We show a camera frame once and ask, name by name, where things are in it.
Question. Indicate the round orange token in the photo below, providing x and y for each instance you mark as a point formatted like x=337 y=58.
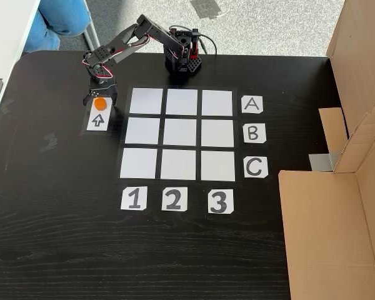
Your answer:
x=100 y=104

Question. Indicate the white nine-square grid sheet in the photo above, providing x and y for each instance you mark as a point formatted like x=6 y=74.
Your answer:
x=179 y=132

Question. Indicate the white arrow paper sheet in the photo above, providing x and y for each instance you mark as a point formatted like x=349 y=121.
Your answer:
x=97 y=122

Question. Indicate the white metal table leg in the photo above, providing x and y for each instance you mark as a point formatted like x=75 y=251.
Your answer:
x=92 y=28

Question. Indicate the clear tape scraps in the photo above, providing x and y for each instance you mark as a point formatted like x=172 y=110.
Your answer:
x=49 y=143

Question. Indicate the person's leg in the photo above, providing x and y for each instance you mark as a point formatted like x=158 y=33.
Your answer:
x=59 y=15

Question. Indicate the clear tape piece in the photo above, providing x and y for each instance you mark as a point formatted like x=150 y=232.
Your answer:
x=7 y=106

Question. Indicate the red black clamp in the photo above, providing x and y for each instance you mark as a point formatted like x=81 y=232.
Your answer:
x=193 y=53

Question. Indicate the paper sheet number 1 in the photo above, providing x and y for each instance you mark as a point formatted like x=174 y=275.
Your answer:
x=133 y=198

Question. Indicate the white desk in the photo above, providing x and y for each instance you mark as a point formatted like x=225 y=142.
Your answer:
x=6 y=37

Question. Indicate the paper sheet number 2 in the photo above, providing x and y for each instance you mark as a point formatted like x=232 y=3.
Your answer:
x=174 y=199

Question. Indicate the grey floor tape patch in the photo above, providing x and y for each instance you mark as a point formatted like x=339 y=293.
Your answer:
x=206 y=7

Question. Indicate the paper sheet letter A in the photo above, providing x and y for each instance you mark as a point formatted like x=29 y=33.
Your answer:
x=252 y=104

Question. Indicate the paper sheet letter B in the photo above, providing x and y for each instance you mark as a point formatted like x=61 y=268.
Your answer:
x=254 y=133

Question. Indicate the paper sheet number 3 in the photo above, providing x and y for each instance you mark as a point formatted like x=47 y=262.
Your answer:
x=220 y=201

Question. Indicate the paper sheet letter C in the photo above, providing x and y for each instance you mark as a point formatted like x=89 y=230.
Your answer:
x=255 y=167

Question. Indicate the brown cardboard box panel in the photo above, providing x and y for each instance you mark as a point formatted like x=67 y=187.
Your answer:
x=325 y=234
x=359 y=62

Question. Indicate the grey duct tape strip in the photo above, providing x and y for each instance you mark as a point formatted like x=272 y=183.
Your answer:
x=323 y=161

